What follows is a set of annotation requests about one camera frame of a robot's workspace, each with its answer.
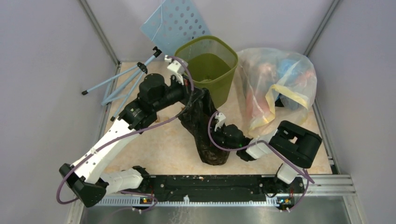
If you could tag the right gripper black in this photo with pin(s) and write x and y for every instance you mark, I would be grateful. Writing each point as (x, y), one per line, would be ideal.
(215, 132)

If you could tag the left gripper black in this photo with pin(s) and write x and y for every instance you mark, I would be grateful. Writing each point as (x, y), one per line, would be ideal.
(185, 87)

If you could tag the black trash bag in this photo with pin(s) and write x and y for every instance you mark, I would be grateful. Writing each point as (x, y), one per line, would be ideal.
(195, 119)

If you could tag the green mesh trash bin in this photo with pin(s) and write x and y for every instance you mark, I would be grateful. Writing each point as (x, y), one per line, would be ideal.
(212, 64)

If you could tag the yellow translucent trash bag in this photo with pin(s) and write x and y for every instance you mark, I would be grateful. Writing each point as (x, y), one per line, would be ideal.
(264, 112)

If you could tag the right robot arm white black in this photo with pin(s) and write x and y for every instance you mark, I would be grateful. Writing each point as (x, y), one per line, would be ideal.
(296, 146)

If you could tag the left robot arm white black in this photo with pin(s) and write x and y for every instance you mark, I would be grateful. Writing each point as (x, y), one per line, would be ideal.
(86, 177)

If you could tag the clear trash bag with waste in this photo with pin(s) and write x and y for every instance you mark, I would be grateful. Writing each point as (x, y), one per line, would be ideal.
(259, 68)

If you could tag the light blue tripod stand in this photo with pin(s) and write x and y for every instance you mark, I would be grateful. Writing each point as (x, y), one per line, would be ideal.
(140, 69)

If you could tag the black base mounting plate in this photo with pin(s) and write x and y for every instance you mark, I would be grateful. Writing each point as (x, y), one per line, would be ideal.
(217, 188)

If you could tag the light blue perforated board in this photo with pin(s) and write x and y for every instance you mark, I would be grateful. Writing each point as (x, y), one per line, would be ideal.
(173, 24)

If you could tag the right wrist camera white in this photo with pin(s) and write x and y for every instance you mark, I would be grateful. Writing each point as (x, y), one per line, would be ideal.
(220, 120)

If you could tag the grey slotted cable duct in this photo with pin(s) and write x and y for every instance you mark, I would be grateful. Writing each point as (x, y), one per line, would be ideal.
(137, 201)

